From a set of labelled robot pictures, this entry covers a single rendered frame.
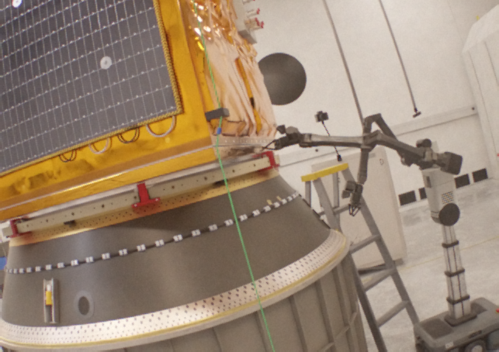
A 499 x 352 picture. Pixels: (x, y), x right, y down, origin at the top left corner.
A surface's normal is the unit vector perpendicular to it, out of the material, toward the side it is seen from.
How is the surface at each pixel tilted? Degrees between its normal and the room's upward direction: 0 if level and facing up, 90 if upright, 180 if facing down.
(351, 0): 90
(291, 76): 90
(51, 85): 90
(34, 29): 90
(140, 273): 62
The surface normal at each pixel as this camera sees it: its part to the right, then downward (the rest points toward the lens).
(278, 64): -0.14, 0.04
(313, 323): 0.72, -0.19
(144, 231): 0.10, -0.51
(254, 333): 0.50, -0.13
